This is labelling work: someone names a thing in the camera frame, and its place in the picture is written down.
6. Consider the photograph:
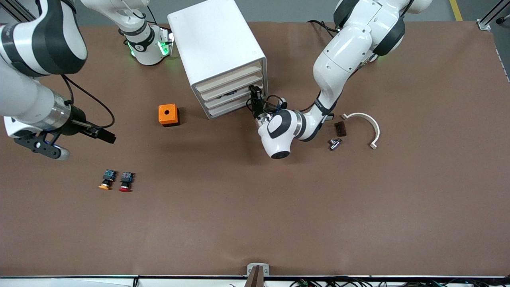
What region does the metal bracket with brown post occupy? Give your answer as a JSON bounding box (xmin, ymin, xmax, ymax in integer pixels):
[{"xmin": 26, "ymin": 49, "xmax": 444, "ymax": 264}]
[{"xmin": 246, "ymin": 263, "xmax": 270, "ymax": 287}]

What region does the red push button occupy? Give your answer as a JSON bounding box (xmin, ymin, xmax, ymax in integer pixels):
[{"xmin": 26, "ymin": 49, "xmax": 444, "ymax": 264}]
[{"xmin": 119, "ymin": 171, "xmax": 134, "ymax": 193}]

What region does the yellow push button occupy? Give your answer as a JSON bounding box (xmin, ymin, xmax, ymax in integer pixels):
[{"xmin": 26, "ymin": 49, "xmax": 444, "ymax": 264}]
[{"xmin": 98, "ymin": 169, "xmax": 117, "ymax": 191}]

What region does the orange button enclosure box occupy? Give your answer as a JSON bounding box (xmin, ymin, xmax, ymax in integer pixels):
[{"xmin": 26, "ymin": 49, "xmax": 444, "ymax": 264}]
[{"xmin": 158, "ymin": 104, "xmax": 180, "ymax": 127}]

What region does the brown table cover mat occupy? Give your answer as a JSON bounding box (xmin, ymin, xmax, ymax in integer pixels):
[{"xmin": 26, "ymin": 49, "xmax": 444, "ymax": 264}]
[{"xmin": 0, "ymin": 21, "xmax": 510, "ymax": 277}]

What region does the white semicircular pipe clamp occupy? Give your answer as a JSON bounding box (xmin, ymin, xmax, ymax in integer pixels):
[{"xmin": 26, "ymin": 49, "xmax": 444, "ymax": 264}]
[{"xmin": 341, "ymin": 112, "xmax": 381, "ymax": 150}]

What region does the aluminium frame profile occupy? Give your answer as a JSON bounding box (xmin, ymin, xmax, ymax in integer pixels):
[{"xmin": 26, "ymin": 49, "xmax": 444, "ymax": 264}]
[
  {"xmin": 0, "ymin": 0, "xmax": 28, "ymax": 22},
  {"xmin": 477, "ymin": 0, "xmax": 510, "ymax": 31}
]

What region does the black cable bundle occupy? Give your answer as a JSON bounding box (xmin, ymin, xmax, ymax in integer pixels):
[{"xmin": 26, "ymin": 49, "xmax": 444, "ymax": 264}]
[{"xmin": 290, "ymin": 277, "xmax": 510, "ymax": 287}]

